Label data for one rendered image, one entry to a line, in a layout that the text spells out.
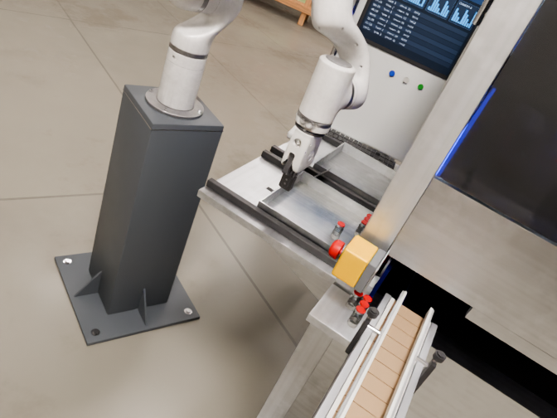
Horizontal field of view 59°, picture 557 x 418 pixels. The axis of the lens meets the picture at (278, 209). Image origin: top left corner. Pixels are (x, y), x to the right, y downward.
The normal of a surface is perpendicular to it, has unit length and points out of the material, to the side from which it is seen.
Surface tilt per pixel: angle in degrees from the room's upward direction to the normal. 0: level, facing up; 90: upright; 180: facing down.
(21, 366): 0
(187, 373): 0
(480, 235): 90
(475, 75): 90
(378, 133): 90
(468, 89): 90
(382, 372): 0
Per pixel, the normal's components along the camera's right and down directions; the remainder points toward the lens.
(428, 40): -0.33, 0.43
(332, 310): 0.34, -0.78
